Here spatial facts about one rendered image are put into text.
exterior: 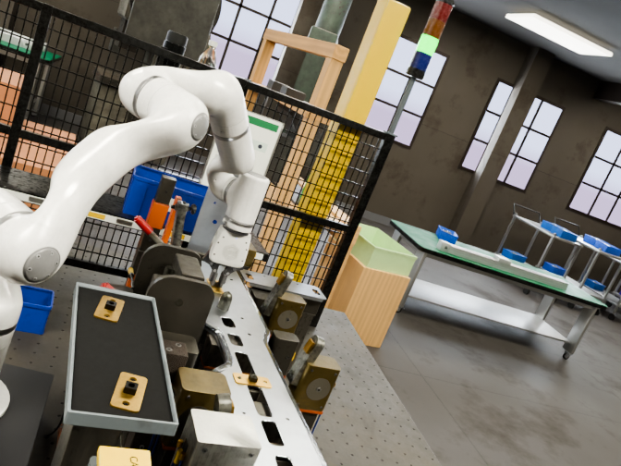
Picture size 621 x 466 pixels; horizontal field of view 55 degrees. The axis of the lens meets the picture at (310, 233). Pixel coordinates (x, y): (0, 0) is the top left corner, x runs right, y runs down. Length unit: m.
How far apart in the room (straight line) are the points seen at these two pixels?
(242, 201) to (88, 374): 0.84
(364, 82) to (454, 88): 7.17
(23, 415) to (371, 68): 1.62
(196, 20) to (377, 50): 4.92
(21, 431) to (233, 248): 0.68
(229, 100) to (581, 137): 9.68
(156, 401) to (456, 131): 8.92
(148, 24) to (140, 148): 5.80
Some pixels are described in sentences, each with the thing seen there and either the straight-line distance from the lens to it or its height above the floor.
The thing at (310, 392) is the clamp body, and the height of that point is 0.98.
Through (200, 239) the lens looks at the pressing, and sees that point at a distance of 1.95.
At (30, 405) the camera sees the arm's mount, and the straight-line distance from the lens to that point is 1.43.
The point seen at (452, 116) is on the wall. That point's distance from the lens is 9.51.
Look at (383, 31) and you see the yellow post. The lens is 2.33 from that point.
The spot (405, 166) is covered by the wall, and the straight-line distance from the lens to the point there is 9.35.
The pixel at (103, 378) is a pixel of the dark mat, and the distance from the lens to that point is 0.88.
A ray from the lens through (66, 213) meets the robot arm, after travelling 1.16.
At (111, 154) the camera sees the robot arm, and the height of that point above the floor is 1.36.
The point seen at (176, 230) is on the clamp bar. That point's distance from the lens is 1.62.
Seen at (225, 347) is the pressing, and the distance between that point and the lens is 1.41.
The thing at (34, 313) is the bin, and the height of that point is 0.76.
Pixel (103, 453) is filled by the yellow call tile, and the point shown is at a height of 1.16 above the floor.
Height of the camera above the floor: 1.63
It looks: 13 degrees down
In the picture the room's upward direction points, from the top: 22 degrees clockwise
